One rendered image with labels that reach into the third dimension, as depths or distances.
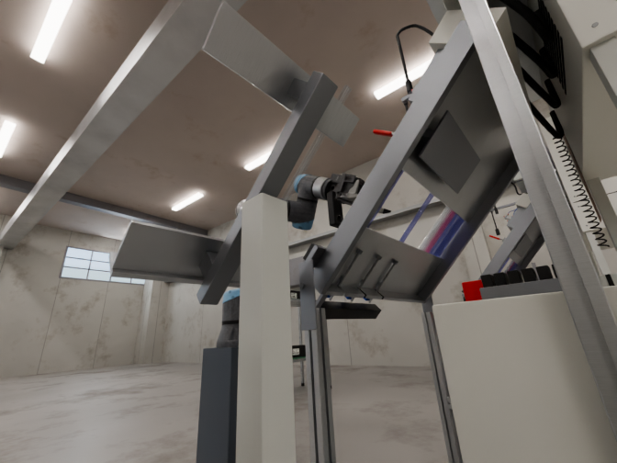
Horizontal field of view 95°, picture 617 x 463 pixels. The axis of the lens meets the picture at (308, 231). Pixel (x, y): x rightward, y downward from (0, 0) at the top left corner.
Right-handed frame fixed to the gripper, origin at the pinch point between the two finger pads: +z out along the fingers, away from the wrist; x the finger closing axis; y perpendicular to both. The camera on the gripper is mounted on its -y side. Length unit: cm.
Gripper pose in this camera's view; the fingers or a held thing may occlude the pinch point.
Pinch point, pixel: (377, 207)
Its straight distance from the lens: 81.7
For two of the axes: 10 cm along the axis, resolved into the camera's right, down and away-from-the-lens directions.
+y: 3.3, -9.4, -0.3
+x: 6.8, 2.1, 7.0
